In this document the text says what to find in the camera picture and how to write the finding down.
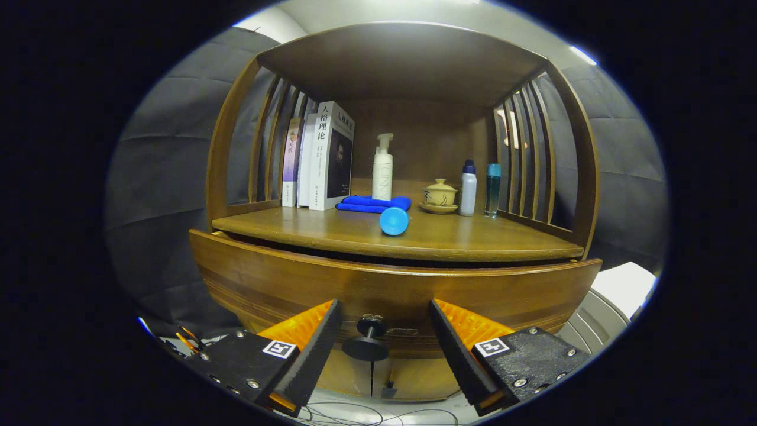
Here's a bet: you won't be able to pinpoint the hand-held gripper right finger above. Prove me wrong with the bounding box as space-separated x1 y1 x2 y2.
428 299 592 417

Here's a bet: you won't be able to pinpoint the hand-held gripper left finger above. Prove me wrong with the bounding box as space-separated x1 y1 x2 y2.
177 299 343 418

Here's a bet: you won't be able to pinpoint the wooden drawer with black knob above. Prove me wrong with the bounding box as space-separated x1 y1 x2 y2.
189 229 603 362

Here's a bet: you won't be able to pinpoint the blue and white cosmetic tube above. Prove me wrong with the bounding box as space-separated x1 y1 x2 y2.
379 206 410 236

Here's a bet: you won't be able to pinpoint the wooden cabinet door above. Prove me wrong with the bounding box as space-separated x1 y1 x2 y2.
371 355 468 403
319 349 373 398

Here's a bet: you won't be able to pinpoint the wooden countertop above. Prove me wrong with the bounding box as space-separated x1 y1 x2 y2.
212 204 585 263

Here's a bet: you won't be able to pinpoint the wooden cabinet with slatted sides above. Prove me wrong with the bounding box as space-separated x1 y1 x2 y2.
205 22 600 403

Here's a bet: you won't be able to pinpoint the folded blue cloth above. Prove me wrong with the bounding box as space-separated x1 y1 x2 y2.
335 195 412 214

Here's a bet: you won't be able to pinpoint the yellow lidded teacup with saucer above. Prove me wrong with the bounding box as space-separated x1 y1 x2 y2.
418 179 459 214

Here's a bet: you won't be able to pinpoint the white bottle with blue cap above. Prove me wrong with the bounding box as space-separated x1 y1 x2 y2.
460 159 477 217

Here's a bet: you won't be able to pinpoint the clear blue bottle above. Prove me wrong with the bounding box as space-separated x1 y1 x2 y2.
485 163 502 218

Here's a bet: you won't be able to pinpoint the white and grey appliance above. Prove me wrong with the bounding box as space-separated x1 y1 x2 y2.
556 262 657 356

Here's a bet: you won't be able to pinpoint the thin white book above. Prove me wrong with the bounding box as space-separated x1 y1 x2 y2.
297 112 318 208

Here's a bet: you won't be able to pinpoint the white pump bottle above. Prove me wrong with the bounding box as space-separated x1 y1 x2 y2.
372 133 394 202

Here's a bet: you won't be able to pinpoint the white book with portrait cover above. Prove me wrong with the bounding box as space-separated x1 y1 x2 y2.
309 101 355 211

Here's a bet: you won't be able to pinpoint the book with purple spine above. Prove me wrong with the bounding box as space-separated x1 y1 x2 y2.
282 117 305 208

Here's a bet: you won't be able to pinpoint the thin floor cables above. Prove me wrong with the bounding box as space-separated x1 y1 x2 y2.
296 402 462 426

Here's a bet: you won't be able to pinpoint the orange and black cable bundle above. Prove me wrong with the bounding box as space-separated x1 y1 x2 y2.
139 317 205 356

